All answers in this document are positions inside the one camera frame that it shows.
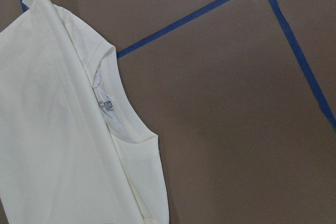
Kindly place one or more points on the cream long-sleeve cat shirt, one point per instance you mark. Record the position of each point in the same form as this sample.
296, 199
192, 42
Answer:
73, 150

